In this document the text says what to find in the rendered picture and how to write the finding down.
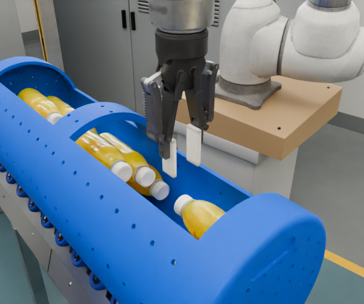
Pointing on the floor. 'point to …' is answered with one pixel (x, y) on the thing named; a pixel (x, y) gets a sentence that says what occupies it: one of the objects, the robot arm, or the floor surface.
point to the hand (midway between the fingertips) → (181, 152)
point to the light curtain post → (48, 32)
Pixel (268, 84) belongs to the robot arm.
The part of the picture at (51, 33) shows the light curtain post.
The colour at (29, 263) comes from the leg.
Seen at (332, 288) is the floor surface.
